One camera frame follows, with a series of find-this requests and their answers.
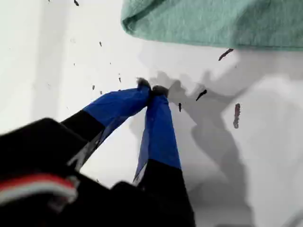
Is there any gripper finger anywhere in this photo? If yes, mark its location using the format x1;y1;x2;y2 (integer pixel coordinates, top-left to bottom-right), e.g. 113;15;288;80
133;86;194;213
61;78;151;171

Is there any pale green T-shirt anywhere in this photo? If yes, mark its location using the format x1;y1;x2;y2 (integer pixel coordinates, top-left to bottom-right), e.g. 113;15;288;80
120;0;303;52

